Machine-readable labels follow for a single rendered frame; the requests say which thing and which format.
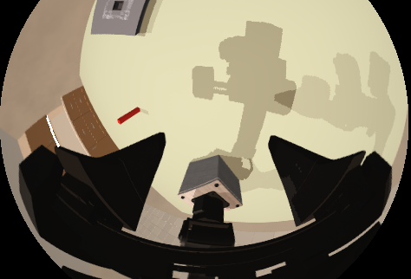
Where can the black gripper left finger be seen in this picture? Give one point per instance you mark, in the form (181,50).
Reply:
(121,179)

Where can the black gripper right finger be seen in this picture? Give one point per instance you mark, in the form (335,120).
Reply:
(307,177)

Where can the red square peg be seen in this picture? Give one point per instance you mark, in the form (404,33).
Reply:
(128,115)

